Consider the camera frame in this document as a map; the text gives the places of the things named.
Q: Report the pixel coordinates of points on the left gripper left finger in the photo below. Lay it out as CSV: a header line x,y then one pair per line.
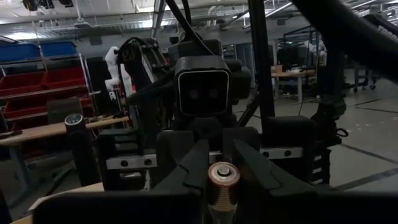
x,y
186,180

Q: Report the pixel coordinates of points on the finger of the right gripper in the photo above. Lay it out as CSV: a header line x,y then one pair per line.
x,y
172,146
248,135

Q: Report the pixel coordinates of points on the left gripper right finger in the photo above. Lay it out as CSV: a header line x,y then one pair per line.
x,y
261,183

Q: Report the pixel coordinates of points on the copper and black Duracell battery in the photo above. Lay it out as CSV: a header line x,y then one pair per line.
x,y
223,193

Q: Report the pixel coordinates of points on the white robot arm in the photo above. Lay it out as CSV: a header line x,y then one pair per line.
x,y
112,62

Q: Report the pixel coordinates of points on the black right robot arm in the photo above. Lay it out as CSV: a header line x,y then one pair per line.
x,y
348,37

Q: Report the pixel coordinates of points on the wooden desk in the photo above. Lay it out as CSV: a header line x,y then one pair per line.
x,y
292,74

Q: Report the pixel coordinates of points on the dark box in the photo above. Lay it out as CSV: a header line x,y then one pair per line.
x,y
63,110

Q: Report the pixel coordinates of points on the long wooden workbench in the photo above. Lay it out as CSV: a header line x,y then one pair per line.
x,y
46,132

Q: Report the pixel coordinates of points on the red shelf bin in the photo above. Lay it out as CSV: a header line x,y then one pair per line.
x,y
25,107
21,82
65,76

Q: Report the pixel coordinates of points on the blue shelf bin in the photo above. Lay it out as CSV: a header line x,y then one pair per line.
x,y
59,49
18,52

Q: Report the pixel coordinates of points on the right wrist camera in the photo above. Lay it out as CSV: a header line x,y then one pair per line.
x,y
202,93

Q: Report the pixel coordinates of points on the black vertical frame post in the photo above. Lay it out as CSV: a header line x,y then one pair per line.
x,y
261,62

